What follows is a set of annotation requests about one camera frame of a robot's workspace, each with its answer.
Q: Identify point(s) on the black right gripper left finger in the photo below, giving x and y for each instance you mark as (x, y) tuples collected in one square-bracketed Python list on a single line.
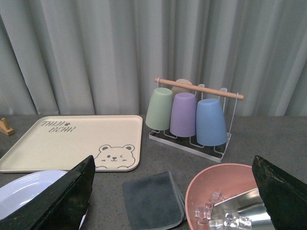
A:
[(61, 206)]

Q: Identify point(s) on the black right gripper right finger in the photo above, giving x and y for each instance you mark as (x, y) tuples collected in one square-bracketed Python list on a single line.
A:
[(284, 196)]

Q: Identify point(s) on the white round plate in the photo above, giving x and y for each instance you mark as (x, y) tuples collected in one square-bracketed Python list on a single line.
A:
[(22, 190)]

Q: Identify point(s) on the metal ice scoop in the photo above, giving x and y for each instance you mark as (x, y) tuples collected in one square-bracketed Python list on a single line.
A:
[(249, 204)]

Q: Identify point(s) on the pink bowl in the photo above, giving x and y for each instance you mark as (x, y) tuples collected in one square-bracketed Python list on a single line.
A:
[(228, 178)]

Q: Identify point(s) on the clear ice cubes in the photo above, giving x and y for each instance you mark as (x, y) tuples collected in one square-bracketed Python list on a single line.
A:
[(212, 217)]

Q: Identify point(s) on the beige bear tray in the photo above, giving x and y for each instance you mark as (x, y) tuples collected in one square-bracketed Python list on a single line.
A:
[(62, 142)]

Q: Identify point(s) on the grey folded cloth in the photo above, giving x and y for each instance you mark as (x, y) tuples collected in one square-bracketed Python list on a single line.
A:
[(154, 202)]

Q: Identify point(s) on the wooden dish rack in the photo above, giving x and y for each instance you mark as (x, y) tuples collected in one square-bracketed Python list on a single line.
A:
[(5, 128)]

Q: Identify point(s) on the blue plastic cup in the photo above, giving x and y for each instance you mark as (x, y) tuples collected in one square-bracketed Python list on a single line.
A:
[(210, 123)]

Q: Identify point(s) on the purple plastic cup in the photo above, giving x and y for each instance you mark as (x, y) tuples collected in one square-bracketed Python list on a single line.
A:
[(183, 116)]

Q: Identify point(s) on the green plastic cup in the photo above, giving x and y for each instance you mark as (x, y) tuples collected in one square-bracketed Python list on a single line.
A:
[(159, 109)]

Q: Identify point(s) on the grey curtain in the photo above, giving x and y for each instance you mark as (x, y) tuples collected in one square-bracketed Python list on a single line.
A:
[(86, 57)]

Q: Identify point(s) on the beige plastic cup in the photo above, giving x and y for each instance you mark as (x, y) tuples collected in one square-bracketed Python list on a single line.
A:
[(177, 90)]

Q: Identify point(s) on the white wire cup rack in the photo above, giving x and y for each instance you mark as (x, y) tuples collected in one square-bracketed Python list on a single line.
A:
[(190, 144)]

